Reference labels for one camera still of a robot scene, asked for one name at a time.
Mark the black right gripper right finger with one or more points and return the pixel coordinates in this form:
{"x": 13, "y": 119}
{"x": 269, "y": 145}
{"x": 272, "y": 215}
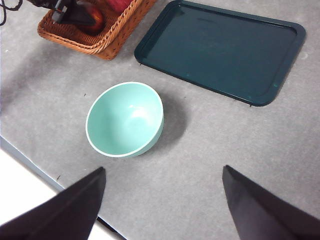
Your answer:
{"x": 262, "y": 215}

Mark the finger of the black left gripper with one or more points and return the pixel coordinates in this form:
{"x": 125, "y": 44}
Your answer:
{"x": 80, "y": 15}

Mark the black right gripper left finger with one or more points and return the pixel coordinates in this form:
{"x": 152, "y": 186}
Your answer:
{"x": 62, "y": 215}

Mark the dark purple plum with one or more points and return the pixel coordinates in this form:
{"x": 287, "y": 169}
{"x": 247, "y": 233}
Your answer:
{"x": 96, "y": 20}

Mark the teal ceramic bowl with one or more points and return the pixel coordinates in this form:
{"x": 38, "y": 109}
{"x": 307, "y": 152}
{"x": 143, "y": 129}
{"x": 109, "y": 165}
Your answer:
{"x": 122, "y": 120}

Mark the brown wicker basket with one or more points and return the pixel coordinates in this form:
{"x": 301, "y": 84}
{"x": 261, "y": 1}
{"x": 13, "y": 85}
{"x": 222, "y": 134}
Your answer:
{"x": 110, "y": 42}

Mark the red apple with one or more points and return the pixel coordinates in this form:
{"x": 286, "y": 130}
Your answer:
{"x": 120, "y": 4}

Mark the dark rectangular tray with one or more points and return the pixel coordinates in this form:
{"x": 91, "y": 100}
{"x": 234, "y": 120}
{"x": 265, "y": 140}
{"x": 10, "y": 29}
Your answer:
{"x": 220, "y": 50}

